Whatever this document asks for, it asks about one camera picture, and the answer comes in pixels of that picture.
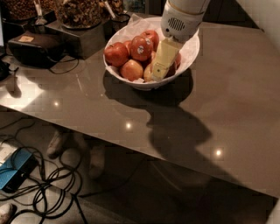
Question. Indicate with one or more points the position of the red apple right back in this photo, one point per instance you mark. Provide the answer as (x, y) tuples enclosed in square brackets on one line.
[(178, 60)]

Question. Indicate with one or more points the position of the glass bowl of granola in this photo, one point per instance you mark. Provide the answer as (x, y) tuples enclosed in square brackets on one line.
[(78, 14)]

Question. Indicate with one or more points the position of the white shoe right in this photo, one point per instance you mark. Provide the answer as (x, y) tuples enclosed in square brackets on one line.
[(97, 161)]

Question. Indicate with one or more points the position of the red apple top back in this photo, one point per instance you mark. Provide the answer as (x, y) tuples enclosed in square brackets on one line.
[(153, 36)]

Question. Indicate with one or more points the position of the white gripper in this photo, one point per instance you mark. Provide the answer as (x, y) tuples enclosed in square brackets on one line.
[(180, 25)]

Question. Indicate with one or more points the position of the red apple left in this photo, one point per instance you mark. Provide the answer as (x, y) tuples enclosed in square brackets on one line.
[(116, 54)]

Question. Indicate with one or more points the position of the orange apple front left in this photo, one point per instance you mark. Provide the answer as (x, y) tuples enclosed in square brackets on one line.
[(132, 70)]

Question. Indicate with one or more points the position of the grey metal stand block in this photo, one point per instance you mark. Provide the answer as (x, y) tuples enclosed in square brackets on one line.
[(80, 43)]

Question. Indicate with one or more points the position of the metal scoop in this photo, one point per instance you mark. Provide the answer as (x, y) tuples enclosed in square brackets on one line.
[(40, 18)]

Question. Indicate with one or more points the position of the white shoe left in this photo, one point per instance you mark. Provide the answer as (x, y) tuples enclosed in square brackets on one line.
[(55, 147)]

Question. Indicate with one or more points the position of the white shoe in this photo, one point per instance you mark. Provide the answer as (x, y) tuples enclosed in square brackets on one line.
[(55, 147), (97, 161)]

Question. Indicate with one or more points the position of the black cup with spoon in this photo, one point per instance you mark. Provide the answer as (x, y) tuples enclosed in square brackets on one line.
[(120, 21)]

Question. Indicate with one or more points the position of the blue box on floor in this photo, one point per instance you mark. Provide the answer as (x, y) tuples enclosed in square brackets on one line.
[(16, 169)]

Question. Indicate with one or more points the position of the red apple with sticker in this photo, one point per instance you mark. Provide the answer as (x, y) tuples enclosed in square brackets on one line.
[(141, 48)]

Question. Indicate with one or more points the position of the black box device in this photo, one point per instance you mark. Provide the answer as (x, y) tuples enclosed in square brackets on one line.
[(37, 50)]

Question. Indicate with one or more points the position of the white paper liner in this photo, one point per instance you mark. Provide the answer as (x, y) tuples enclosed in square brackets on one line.
[(128, 29)]

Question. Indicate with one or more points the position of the white bowl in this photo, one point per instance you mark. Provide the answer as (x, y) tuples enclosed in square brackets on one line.
[(151, 84)]

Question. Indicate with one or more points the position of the glass bowl of nuts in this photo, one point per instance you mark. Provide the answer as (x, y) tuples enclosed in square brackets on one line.
[(17, 10)]

